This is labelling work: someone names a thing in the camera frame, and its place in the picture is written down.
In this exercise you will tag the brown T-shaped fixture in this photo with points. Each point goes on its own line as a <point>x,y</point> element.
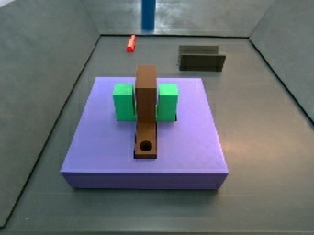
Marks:
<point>145,99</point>

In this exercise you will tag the blue peg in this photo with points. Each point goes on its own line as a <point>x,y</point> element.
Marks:
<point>148,11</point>

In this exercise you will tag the green block right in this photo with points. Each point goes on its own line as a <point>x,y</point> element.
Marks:
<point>167,102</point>

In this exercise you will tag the purple base block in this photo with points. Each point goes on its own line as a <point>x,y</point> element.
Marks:
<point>129,155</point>

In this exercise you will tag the red peg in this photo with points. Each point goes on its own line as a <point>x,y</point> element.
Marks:
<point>131,43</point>

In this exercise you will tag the green block left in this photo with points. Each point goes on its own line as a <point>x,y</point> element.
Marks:
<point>123,102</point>

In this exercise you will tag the black angle bracket fixture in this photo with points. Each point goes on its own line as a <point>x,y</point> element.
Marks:
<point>199,58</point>

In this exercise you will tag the green block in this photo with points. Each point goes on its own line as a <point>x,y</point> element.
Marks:
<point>123,102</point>
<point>167,102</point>

